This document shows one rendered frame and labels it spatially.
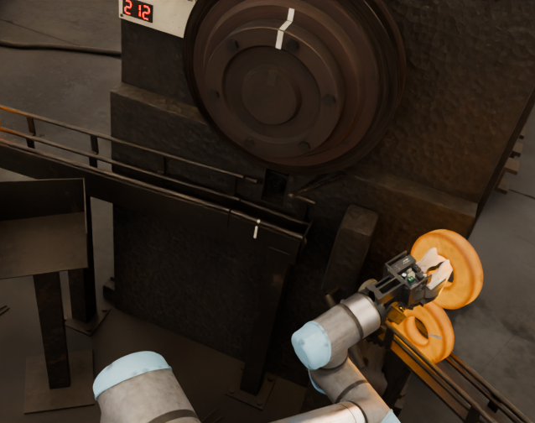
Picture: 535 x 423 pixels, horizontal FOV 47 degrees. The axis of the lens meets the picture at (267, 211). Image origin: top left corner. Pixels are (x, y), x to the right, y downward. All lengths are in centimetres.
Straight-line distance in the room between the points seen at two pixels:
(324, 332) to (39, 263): 77
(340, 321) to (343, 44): 51
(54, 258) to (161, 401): 75
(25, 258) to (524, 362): 175
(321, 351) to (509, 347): 149
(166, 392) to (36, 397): 117
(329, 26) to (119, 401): 74
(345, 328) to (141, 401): 38
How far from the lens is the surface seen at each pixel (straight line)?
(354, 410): 111
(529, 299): 274
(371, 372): 157
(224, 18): 128
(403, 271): 117
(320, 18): 121
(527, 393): 242
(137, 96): 166
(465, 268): 123
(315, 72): 119
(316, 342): 109
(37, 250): 163
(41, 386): 209
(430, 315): 137
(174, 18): 153
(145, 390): 93
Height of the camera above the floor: 174
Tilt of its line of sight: 41 degrees down
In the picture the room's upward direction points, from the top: 11 degrees clockwise
